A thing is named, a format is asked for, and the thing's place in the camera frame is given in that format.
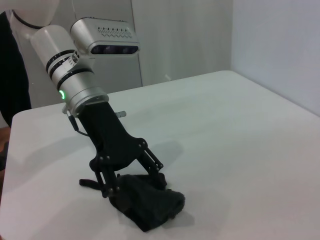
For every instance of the dark blue rag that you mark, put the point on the dark blue rag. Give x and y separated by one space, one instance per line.
150 205

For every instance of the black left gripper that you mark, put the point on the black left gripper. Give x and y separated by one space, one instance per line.
110 140

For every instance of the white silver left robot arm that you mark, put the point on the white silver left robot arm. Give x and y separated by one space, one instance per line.
75 85

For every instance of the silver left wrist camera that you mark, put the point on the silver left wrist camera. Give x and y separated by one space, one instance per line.
105 32

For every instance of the black robot torso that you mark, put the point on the black robot torso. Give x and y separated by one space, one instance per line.
12 75

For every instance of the small silver knob fitting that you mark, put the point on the small silver knob fitting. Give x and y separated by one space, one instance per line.
122 114

